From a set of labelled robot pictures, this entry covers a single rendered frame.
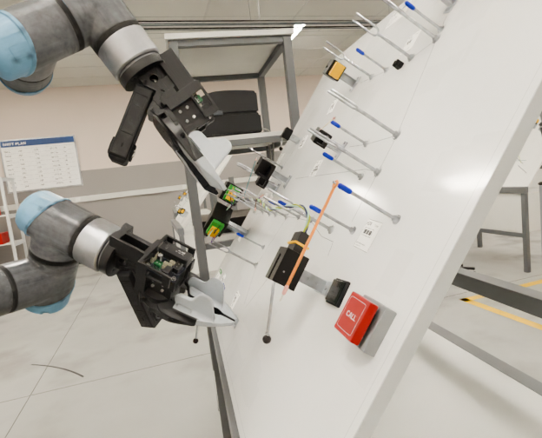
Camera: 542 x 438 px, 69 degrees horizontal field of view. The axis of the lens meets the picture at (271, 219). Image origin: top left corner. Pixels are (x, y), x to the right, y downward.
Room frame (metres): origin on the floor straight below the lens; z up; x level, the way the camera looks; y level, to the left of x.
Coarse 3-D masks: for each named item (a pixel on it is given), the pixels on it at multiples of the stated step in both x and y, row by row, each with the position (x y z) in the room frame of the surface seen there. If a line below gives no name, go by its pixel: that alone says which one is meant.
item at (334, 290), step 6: (336, 282) 0.57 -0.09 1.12; (342, 282) 0.55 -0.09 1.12; (348, 282) 0.55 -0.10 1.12; (330, 288) 0.58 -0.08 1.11; (336, 288) 0.56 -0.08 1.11; (342, 288) 0.55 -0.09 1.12; (330, 294) 0.57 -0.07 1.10; (336, 294) 0.55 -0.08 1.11; (342, 294) 0.54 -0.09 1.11; (330, 300) 0.56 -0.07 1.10; (336, 300) 0.54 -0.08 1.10; (342, 300) 0.54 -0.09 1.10; (336, 306) 0.54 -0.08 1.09
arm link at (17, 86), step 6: (0, 78) 0.65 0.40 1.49; (48, 78) 0.63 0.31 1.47; (6, 84) 0.65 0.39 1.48; (12, 84) 0.63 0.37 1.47; (18, 84) 0.62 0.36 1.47; (24, 84) 0.61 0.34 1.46; (30, 84) 0.62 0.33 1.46; (36, 84) 0.62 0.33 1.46; (42, 84) 0.64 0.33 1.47; (48, 84) 0.66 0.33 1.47; (12, 90) 0.66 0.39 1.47; (18, 90) 0.65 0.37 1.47; (24, 90) 0.65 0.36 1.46; (30, 90) 0.65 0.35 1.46; (36, 90) 0.66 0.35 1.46; (42, 90) 0.68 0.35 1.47
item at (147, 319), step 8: (120, 272) 0.58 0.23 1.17; (128, 272) 0.57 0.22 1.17; (120, 280) 0.58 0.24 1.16; (128, 280) 0.57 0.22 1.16; (128, 288) 0.58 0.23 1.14; (128, 296) 0.59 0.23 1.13; (136, 296) 0.58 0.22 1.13; (136, 304) 0.59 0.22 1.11; (144, 304) 0.59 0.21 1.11; (136, 312) 0.60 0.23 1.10; (144, 312) 0.59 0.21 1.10; (152, 312) 0.61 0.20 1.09; (144, 320) 0.60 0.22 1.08; (152, 320) 0.61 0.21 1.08; (160, 320) 0.62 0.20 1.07
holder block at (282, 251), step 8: (280, 248) 0.63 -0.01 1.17; (288, 248) 0.59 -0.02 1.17; (280, 256) 0.60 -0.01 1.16; (288, 256) 0.59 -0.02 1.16; (296, 256) 0.59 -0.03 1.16; (304, 256) 0.60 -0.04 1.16; (272, 264) 0.62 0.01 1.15; (280, 264) 0.59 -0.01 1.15; (288, 264) 0.59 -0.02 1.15; (304, 264) 0.60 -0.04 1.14; (272, 272) 0.60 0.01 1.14; (280, 272) 0.58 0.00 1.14; (288, 272) 0.59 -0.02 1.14; (296, 272) 0.59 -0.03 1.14; (272, 280) 0.58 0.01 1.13; (280, 280) 0.58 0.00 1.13; (296, 280) 0.59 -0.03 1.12; (288, 288) 0.59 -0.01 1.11
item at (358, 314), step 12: (348, 300) 0.46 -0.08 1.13; (360, 300) 0.44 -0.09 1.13; (348, 312) 0.45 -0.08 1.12; (360, 312) 0.43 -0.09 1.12; (372, 312) 0.42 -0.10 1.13; (336, 324) 0.46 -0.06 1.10; (348, 324) 0.43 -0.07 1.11; (360, 324) 0.42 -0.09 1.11; (348, 336) 0.42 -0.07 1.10; (360, 336) 0.42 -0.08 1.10
